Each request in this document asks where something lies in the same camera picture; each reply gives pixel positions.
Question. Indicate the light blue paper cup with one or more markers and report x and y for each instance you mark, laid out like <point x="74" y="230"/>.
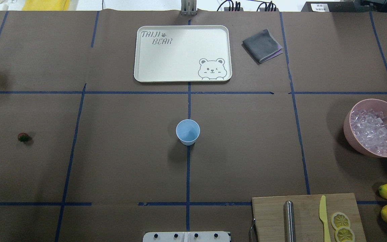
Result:
<point x="188" y="131"/>

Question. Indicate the pile of clear ice cubes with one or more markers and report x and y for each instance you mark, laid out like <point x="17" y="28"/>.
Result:
<point x="370" y="129"/>

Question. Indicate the white bear serving tray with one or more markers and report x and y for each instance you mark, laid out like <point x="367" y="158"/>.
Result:
<point x="182" y="54"/>

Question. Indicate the folded grey purple cloth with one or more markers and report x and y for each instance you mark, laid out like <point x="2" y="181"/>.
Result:
<point x="262" y="46"/>

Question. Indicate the bamboo cutting board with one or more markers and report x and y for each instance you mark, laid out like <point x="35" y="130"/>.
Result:
<point x="269" y="215"/>

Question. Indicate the yellow plastic knife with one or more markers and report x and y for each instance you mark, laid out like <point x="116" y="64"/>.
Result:
<point x="322" y="212"/>

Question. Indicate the red strawberry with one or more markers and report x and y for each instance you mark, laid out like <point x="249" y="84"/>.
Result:
<point x="23" y="137"/>

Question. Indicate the black box with label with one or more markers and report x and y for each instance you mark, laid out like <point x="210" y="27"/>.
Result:
<point x="332" y="6"/>

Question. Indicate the yellow cloth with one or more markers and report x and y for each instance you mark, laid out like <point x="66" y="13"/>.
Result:
<point x="46" y="5"/>

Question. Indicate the pink bowl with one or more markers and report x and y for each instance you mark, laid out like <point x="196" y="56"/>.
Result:
<point x="370" y="103"/>

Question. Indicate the aluminium frame post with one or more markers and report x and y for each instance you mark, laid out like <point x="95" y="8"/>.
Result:
<point x="189" y="7"/>

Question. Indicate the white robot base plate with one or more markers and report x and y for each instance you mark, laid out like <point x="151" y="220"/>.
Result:
<point x="186" y="236"/>

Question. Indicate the black cable connector block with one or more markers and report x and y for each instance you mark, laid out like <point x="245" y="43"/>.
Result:
<point x="230" y="6"/>
<point x="266" y="6"/>

